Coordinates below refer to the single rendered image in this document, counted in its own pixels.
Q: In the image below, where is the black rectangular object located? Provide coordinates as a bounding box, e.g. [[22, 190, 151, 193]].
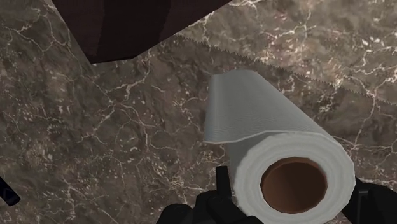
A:
[[0, 176, 21, 207]]

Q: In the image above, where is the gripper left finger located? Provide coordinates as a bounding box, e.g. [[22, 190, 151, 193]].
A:
[[156, 165, 265, 224]]

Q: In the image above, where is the white paper towel roll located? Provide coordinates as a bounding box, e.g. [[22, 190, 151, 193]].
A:
[[202, 69, 356, 224]]

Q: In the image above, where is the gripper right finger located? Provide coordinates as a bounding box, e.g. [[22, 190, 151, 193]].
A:
[[341, 176, 397, 224]]

